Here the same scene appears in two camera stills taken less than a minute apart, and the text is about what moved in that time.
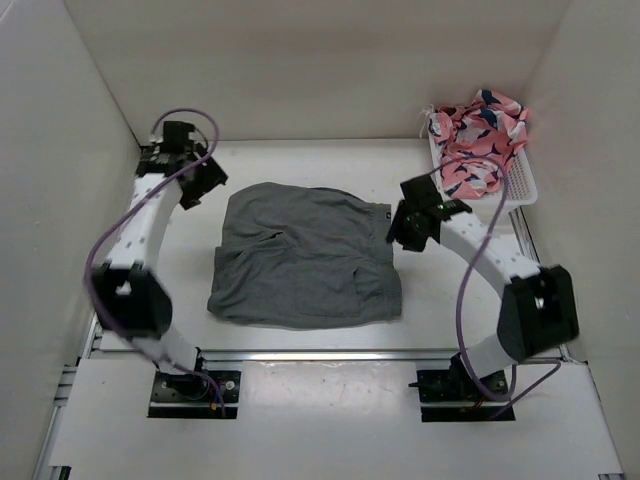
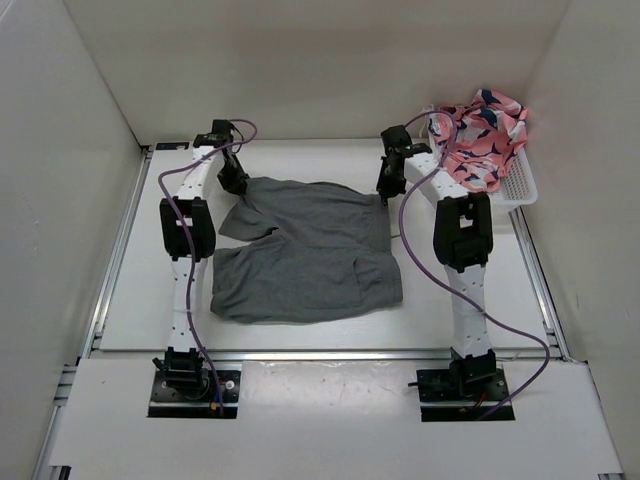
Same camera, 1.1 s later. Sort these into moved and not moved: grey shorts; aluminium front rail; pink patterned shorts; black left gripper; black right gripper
Moved: black right gripper; black left gripper
Not moved: aluminium front rail; pink patterned shorts; grey shorts
